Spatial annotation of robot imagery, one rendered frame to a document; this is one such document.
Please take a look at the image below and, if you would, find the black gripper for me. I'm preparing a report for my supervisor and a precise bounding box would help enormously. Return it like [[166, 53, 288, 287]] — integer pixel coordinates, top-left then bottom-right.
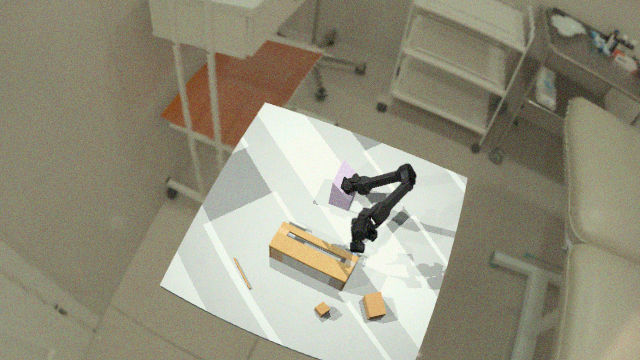
[[350, 217, 365, 253]]

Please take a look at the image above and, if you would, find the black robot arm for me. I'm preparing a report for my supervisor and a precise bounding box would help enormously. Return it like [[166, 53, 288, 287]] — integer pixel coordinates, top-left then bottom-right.
[[340, 164, 416, 242]]

